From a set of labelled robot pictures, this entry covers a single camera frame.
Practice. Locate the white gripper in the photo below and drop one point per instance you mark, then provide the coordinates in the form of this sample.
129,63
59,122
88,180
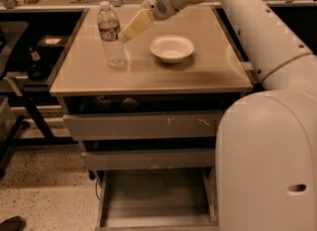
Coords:
156,3

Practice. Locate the clear plastic water bottle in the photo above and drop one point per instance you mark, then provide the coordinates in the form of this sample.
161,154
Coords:
109,29

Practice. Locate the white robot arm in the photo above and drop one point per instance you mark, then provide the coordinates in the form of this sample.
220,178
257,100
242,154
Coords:
266,145

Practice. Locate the grey drawer cabinet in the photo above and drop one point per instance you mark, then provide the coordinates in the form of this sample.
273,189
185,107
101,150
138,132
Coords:
211,79

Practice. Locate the top grey drawer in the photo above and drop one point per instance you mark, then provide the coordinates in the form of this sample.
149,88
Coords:
143,125

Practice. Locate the middle grey drawer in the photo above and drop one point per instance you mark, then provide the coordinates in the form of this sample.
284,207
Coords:
149,160

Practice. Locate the bottom grey open drawer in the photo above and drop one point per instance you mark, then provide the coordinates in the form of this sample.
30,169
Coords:
158,200

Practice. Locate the white bowl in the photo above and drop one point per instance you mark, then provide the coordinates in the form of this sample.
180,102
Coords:
171,48

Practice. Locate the black round object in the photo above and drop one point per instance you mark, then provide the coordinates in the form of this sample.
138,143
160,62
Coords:
39,71

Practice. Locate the dark shoe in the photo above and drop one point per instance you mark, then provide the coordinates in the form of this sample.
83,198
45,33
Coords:
16,223

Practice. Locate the black desk frame left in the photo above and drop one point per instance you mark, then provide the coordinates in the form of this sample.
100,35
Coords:
12,142

